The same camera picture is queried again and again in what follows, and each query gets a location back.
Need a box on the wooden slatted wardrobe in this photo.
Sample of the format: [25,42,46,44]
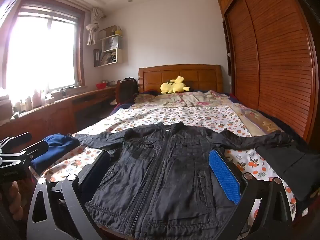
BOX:
[217,0,320,143]

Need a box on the black jacket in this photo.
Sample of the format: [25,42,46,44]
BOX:
[75,121,292,240]

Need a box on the yellow plush toy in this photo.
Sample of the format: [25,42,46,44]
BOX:
[160,76,191,95]

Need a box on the blue garment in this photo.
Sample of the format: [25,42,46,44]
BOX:
[30,134,80,175]

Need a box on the floral quilt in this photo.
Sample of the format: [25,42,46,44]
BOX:
[134,90,235,109]

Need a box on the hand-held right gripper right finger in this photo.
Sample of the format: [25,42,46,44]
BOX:
[208,148,293,240]

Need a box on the wood framed window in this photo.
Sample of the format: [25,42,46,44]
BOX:
[0,0,87,90]

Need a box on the orange print bedsheet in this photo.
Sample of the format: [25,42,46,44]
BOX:
[41,105,297,220]

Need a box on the wooden bed headboard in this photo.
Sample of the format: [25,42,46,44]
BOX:
[138,64,223,93]

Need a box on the wooden desk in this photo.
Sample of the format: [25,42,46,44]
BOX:
[0,86,117,140]

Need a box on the pink bottle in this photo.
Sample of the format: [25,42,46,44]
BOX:
[32,89,43,109]

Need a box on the white wall shelf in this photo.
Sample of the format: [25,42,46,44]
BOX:
[93,25,129,67]

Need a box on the tan patterned blanket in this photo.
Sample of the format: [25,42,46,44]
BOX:
[231,102,284,137]

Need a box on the person's left hand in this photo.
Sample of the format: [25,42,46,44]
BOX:
[8,179,33,221]

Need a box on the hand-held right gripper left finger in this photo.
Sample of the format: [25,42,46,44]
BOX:
[26,150,111,240]

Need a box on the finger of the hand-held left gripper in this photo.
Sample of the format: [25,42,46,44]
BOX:
[0,132,32,153]
[20,141,48,161]

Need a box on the black folded garment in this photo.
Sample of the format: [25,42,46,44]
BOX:
[256,130,313,202]

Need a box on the white paper bag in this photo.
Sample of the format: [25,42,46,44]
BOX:
[105,36,118,50]

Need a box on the tied white curtain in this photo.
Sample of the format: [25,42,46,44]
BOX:
[86,7,103,46]

